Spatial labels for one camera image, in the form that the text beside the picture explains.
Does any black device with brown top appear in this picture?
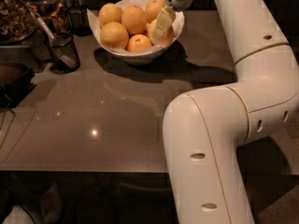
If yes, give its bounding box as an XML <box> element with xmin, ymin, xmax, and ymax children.
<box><xmin>0</xmin><ymin>63</ymin><xmax>35</xmax><ymax>108</ymax></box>

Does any white sock foot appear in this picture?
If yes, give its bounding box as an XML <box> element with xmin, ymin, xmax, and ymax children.
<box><xmin>37</xmin><ymin>183</ymin><xmax>63</xmax><ymax>224</ymax></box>

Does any black mesh cup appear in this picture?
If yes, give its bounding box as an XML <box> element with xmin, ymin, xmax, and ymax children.
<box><xmin>67</xmin><ymin>6</ymin><xmax>92</xmax><ymax>36</ymax></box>
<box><xmin>46</xmin><ymin>33</ymin><xmax>80</xmax><ymax>74</ymax></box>

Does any black mesh cup near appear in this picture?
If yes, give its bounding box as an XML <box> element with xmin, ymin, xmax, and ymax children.
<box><xmin>46</xmin><ymin>33</ymin><xmax>80</xmax><ymax>74</ymax></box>

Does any glass jar of dried snacks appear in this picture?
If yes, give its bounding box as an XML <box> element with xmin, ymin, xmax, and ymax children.
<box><xmin>23</xmin><ymin>0</ymin><xmax>71</xmax><ymax>33</ymax></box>

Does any white ceramic bowl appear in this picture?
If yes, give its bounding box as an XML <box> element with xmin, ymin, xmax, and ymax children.
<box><xmin>87</xmin><ymin>0</ymin><xmax>185</xmax><ymax>65</ymax></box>

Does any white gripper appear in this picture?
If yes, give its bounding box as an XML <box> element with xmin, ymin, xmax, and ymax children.
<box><xmin>149</xmin><ymin>0</ymin><xmax>193</xmax><ymax>44</ymax></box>

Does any black cable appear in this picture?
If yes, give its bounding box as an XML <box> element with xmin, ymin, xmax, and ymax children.
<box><xmin>0</xmin><ymin>96</ymin><xmax>17</xmax><ymax>150</ymax></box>

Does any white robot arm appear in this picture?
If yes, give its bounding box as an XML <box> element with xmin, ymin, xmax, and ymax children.
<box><xmin>163</xmin><ymin>0</ymin><xmax>299</xmax><ymax>224</ymax></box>

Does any tray of dried snacks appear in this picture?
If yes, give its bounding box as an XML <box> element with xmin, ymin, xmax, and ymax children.
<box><xmin>0</xmin><ymin>0</ymin><xmax>36</xmax><ymax>46</ymax></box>

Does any black mesh cup far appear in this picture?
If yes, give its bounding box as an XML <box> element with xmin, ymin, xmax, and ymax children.
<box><xmin>67</xmin><ymin>6</ymin><xmax>92</xmax><ymax>36</ymax></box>

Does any small orange front middle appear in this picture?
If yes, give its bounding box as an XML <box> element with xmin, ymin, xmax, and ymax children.
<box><xmin>126</xmin><ymin>35</ymin><xmax>152</xmax><ymax>52</ymax></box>

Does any metal scoop spoon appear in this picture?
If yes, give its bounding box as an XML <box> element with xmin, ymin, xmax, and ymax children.
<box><xmin>35</xmin><ymin>13</ymin><xmax>78</xmax><ymax>70</ymax></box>

